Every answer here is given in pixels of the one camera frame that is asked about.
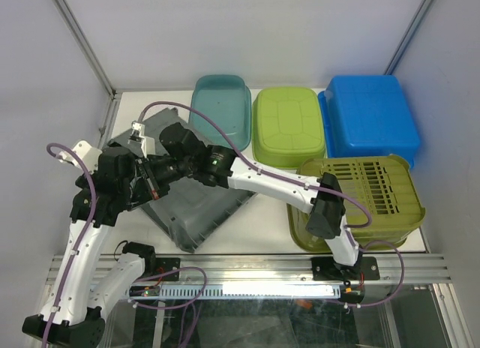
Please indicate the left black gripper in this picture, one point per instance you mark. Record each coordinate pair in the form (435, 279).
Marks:
(83, 181)

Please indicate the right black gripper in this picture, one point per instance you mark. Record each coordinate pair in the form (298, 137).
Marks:
(146, 166)

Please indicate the grey plastic tray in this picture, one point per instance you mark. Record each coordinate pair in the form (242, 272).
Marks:
(190, 212)

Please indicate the teal plastic tub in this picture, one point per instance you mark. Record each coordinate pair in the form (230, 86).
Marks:
(226, 100)

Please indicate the lime green plastic tub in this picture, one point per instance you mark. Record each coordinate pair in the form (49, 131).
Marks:
(287, 127)

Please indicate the large blue plastic container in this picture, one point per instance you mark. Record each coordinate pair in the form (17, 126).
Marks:
(368, 115)

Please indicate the olive green slotted basket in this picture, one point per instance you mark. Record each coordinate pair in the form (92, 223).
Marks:
(383, 185)

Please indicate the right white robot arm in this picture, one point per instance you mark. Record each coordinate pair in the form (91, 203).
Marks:
(218, 166)

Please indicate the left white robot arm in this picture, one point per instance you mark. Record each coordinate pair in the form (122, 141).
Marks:
(76, 312)

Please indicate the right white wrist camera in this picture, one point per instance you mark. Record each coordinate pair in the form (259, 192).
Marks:
(139, 139)

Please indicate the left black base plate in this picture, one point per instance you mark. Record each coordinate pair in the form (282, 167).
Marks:
(164, 264)

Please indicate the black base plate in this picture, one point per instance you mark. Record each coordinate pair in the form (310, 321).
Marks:
(164, 264)
(324, 268)

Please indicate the white slotted cable duct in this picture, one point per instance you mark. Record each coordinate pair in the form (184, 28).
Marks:
(239, 291)

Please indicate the left aluminium corner post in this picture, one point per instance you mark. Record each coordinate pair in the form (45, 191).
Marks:
(85, 47)

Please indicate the aluminium corner post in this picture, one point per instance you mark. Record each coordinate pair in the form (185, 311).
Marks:
(85, 47)
(421, 12)

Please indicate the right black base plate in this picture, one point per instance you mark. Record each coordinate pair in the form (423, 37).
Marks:
(324, 268)

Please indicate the aluminium front rail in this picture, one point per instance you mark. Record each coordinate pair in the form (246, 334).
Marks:
(420, 268)

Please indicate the right aluminium corner post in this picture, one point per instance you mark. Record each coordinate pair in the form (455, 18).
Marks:
(421, 12)

